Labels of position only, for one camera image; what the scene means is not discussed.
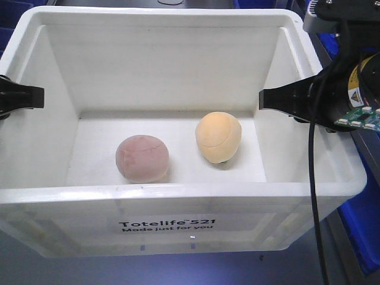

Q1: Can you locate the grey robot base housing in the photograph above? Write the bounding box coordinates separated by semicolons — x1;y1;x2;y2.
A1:
303;1;379;49

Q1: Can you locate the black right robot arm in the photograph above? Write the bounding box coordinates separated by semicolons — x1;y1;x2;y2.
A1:
258;51;379;132

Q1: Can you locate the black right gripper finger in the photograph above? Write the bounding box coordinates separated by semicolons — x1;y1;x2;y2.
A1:
258;76;321;116

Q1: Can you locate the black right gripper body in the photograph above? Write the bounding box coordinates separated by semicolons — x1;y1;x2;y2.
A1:
292;50;362;133

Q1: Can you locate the black cable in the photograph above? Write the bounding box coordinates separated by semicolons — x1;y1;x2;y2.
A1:
308;68;330;285

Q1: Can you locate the yellow plush fruit toy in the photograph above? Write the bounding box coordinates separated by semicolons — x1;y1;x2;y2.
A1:
195;112;242;164

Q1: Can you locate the white plastic tote box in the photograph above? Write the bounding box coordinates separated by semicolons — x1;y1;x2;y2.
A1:
0;5;368;258

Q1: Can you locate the green circuit board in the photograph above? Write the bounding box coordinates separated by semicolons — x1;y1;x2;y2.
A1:
334;106;379;132

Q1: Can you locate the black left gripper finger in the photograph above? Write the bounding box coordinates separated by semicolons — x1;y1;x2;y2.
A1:
1;75;45;118

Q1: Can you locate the pink plush fruit toy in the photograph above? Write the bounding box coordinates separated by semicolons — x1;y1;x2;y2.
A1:
115;135;169;183

